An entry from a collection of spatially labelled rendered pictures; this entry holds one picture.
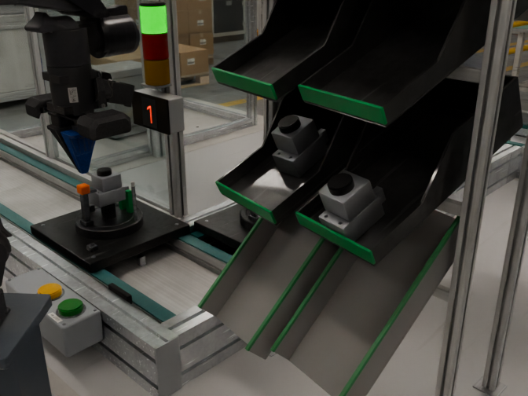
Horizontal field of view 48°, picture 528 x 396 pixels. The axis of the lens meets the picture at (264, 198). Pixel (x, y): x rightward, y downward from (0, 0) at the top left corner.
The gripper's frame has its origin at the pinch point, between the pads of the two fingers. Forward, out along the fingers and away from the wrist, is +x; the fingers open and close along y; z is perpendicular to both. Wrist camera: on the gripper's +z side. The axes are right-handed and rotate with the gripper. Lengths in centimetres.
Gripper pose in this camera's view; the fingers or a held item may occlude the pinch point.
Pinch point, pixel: (80, 149)
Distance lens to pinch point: 88.4
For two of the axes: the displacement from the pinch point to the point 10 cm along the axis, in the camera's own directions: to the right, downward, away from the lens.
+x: 0.1, 9.2, 4.0
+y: -7.2, -2.7, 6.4
